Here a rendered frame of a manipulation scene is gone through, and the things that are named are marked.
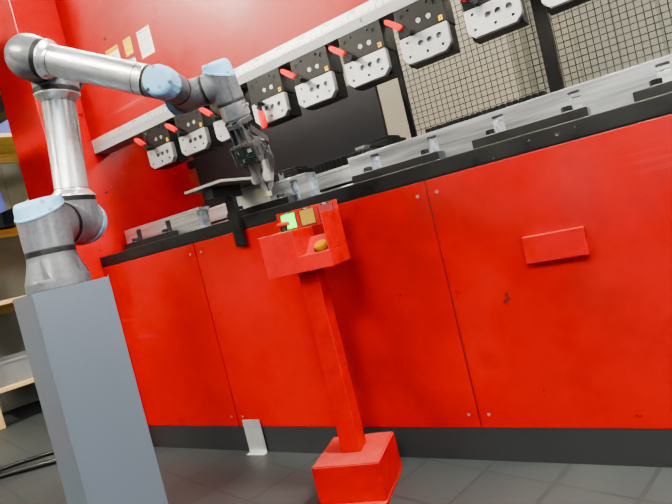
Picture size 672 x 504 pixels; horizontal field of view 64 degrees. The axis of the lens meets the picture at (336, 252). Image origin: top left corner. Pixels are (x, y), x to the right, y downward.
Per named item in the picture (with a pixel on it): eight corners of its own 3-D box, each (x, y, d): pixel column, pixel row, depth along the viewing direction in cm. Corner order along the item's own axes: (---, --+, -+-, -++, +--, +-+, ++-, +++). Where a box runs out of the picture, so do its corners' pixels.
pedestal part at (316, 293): (341, 453, 156) (297, 272, 154) (347, 444, 162) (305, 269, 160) (361, 451, 154) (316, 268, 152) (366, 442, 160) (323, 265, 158)
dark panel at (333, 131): (211, 230, 290) (191, 150, 288) (214, 230, 292) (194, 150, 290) (396, 178, 228) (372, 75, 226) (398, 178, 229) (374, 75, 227)
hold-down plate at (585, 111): (473, 151, 150) (470, 140, 150) (479, 150, 155) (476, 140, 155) (589, 117, 134) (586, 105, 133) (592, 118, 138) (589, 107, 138)
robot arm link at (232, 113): (224, 105, 146) (250, 95, 144) (231, 121, 148) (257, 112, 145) (213, 110, 140) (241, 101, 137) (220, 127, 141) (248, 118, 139)
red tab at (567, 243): (526, 264, 139) (520, 238, 139) (528, 263, 141) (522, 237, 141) (589, 254, 131) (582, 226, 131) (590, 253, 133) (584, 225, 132)
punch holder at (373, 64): (349, 89, 172) (337, 38, 171) (362, 91, 179) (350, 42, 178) (390, 72, 163) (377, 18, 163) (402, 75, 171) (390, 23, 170)
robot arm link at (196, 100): (151, 82, 135) (191, 67, 133) (170, 92, 146) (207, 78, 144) (161, 112, 135) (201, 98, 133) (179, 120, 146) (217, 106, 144)
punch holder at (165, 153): (151, 170, 227) (141, 131, 226) (167, 169, 234) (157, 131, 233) (174, 160, 218) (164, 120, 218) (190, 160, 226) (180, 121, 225)
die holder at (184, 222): (129, 251, 246) (123, 231, 245) (140, 249, 251) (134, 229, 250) (204, 229, 218) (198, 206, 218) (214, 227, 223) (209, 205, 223)
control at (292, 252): (268, 280, 152) (252, 217, 151) (290, 271, 167) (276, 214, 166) (333, 266, 145) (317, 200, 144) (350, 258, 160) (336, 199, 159)
